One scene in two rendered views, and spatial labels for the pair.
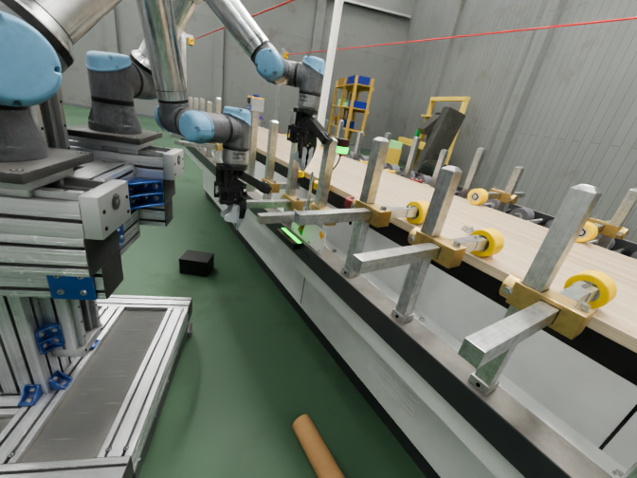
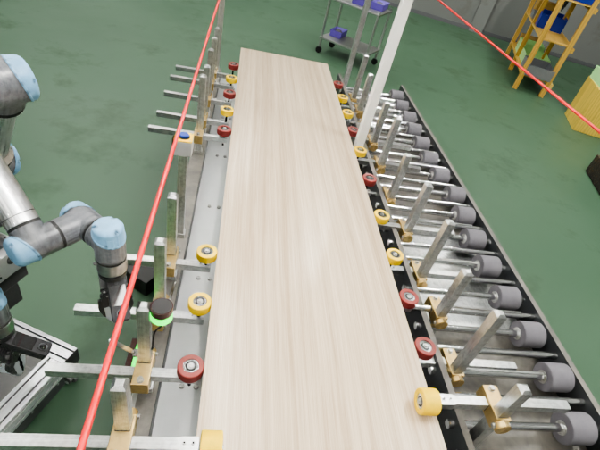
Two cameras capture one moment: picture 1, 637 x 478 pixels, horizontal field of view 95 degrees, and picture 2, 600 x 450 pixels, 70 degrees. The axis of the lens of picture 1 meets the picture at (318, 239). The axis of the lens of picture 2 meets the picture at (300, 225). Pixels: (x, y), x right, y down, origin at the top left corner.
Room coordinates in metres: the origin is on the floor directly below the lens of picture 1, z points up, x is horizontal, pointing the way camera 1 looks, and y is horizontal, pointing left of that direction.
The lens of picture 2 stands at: (0.60, -0.58, 2.11)
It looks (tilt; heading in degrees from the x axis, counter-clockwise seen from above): 39 degrees down; 23
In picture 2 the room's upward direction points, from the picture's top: 15 degrees clockwise
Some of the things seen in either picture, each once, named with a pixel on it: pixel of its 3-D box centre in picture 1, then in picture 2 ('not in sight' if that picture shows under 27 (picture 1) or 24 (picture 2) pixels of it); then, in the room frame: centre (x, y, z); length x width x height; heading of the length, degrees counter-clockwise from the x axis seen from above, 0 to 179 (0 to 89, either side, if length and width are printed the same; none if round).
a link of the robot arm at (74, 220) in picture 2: (281, 71); (79, 224); (1.09, 0.22, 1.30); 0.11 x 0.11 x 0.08; 86
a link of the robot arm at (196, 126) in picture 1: (202, 126); not in sight; (0.79, 0.35, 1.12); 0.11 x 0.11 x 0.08; 60
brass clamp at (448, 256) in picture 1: (434, 246); not in sight; (0.70, -0.29, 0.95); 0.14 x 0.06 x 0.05; 36
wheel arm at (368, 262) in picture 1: (434, 249); not in sight; (0.67, -0.28, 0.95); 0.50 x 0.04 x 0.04; 126
